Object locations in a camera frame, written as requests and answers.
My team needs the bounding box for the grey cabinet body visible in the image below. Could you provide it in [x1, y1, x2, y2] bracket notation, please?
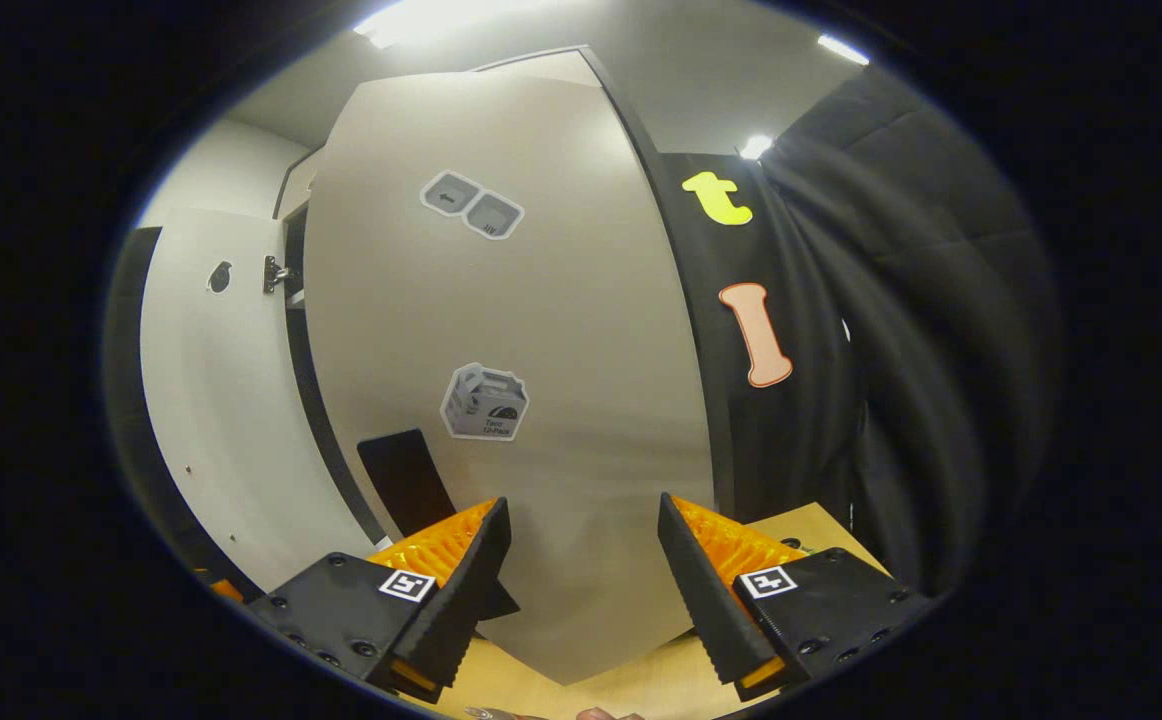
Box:
[274, 45, 737, 546]

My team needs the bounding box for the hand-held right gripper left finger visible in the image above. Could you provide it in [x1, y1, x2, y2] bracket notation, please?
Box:
[246, 497, 512, 701]

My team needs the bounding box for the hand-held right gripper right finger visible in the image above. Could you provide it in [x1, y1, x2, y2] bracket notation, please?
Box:
[657, 492, 937, 701]

